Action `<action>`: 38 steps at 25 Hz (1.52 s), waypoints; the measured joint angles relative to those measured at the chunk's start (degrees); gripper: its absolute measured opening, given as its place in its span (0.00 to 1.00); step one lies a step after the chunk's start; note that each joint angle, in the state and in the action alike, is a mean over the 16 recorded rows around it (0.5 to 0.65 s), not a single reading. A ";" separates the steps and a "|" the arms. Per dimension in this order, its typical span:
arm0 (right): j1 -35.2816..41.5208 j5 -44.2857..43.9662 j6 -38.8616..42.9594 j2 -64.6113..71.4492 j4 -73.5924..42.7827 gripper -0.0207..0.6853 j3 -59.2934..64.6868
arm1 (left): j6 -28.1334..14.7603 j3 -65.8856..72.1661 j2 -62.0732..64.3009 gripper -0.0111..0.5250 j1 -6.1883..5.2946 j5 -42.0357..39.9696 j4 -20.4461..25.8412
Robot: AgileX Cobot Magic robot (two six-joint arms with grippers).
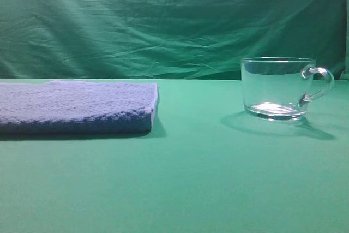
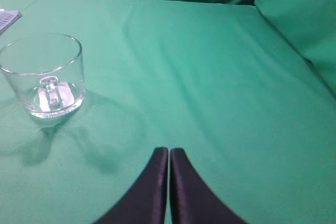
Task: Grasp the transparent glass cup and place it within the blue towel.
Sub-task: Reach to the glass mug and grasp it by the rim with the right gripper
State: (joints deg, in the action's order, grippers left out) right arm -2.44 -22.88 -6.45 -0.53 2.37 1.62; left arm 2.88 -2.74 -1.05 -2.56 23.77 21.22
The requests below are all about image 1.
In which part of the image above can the transparent glass cup with handle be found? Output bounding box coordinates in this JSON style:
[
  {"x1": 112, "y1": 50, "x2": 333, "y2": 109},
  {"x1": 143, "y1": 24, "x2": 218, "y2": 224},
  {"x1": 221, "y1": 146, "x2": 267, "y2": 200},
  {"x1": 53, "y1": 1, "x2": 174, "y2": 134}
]
[{"x1": 240, "y1": 57, "x2": 334, "y2": 121}]

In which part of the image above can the blue waffle-weave towel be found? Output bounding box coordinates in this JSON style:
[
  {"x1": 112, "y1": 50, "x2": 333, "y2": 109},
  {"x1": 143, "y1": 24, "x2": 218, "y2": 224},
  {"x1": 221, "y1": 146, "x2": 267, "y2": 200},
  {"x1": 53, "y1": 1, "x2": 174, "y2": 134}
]
[{"x1": 1, "y1": 81, "x2": 159, "y2": 135}]

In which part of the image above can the green backdrop cloth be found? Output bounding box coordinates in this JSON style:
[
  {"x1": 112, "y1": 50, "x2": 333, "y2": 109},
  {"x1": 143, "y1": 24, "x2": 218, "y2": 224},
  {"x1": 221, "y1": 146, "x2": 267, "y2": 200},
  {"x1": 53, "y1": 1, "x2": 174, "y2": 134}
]
[{"x1": 1, "y1": 0, "x2": 348, "y2": 80}]

